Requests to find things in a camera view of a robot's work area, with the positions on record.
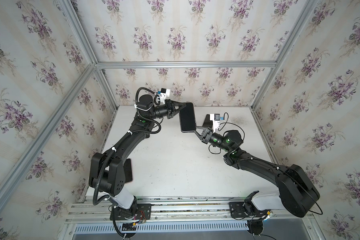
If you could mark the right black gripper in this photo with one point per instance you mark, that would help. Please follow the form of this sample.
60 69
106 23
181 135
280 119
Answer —
205 134

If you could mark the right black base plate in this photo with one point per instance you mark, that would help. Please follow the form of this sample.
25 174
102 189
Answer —
241 210

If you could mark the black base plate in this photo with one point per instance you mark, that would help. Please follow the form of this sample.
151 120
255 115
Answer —
136 212
241 210

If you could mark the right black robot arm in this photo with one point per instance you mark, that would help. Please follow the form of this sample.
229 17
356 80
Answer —
297 193

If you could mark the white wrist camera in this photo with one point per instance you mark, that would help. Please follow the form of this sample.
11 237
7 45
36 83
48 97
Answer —
163 94
215 119

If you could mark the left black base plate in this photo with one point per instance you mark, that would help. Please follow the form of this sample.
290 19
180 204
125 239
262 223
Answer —
136 212

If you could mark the aluminium rail base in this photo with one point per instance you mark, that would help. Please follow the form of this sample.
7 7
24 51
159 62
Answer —
162 210

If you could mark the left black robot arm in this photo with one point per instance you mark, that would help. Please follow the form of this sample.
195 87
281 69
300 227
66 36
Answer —
107 171

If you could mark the aluminium frame cage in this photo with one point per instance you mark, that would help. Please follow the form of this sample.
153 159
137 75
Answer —
11 182

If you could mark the white vented grille strip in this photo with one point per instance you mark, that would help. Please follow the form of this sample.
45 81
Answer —
163 227

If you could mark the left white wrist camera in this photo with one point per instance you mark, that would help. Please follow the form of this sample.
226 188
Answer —
163 94

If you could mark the pink-cased phone near left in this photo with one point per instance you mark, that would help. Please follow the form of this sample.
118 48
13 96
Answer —
128 170

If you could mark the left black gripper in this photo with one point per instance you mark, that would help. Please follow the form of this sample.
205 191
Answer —
171 109

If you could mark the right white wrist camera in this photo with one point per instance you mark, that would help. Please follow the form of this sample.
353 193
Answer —
215 119

